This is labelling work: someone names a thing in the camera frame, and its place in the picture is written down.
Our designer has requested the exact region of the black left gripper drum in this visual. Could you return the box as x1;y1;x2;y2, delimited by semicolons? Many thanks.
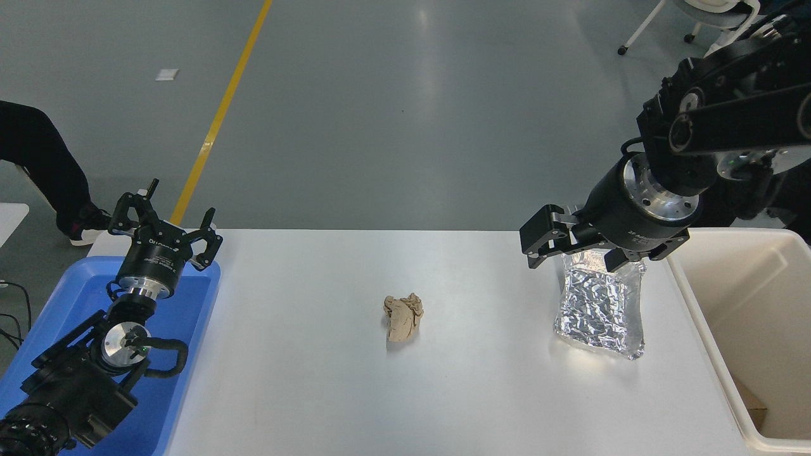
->
116;220;193;293

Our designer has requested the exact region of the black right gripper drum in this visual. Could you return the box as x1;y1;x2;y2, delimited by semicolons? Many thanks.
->
572;158;691;262

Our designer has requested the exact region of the silver foil plate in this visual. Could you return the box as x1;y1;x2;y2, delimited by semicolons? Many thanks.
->
553;249;648;360

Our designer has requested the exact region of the blue plastic tray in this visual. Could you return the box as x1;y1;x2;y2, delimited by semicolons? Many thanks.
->
0;256;222;456

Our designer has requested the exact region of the small white table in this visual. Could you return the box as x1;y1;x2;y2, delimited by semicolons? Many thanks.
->
0;203;30;249

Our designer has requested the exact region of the large pale plastic bin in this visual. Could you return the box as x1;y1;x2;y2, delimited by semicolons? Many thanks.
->
665;228;811;453

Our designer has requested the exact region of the crumpled tan paper ball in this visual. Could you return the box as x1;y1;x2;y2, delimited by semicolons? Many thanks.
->
383;293;425;343

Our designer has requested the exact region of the white wheeled chair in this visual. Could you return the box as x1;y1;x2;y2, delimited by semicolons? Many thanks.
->
618;0;761;58

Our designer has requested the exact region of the thin black cable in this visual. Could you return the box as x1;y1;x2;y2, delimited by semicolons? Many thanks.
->
0;279;32;350

